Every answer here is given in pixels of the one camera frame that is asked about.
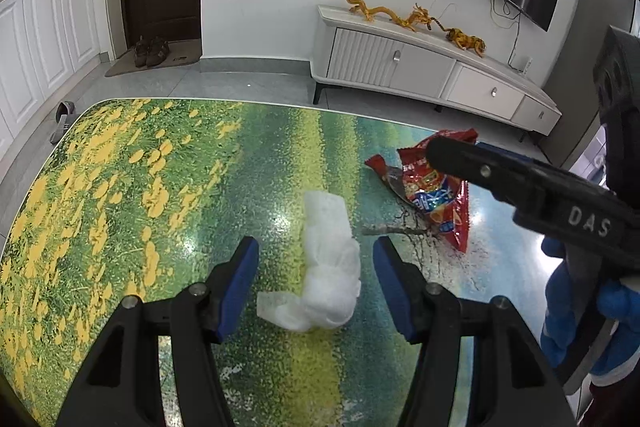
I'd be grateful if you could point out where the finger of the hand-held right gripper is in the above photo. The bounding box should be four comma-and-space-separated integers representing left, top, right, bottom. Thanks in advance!
426, 134, 603, 212

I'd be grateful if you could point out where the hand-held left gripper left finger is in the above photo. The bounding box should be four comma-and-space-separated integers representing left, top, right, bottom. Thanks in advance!
56, 236, 260, 427

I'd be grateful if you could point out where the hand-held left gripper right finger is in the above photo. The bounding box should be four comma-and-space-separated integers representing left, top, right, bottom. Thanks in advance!
372, 236, 576, 427

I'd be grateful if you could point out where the red and blue snack bag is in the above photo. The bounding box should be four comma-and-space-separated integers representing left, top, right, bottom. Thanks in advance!
365, 129, 479, 254

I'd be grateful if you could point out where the large white paper towel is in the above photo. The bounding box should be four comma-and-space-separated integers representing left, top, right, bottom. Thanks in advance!
256, 190, 363, 333

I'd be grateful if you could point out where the person's right hand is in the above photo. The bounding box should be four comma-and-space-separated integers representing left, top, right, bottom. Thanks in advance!
539, 237, 640, 379

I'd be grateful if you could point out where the grey refrigerator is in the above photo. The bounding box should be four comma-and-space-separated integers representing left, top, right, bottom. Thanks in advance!
542, 0, 640, 188

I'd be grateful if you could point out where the golden tiger figurine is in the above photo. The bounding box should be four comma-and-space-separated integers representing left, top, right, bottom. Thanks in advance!
445, 27, 487, 56

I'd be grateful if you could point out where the white television cabinet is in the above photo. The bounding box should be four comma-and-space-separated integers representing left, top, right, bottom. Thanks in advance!
310, 4, 562, 138

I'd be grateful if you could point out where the short golden dragon figurine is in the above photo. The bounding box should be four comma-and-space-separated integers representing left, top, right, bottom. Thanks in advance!
392, 2, 444, 32

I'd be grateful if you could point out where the long golden dragon figurine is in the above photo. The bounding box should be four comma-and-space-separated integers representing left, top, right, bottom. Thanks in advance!
334, 0, 397, 24

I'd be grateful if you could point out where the brown doormat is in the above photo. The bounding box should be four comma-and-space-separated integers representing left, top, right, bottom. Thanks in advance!
104, 39, 202, 78

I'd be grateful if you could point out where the grey slipper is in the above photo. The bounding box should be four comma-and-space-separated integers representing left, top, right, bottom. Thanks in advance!
49, 102, 77, 146

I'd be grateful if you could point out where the white cupboard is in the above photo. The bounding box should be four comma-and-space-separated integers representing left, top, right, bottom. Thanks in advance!
0, 0, 101, 158

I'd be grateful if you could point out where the black television cable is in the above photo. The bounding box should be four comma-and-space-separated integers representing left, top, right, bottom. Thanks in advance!
492, 0, 527, 68

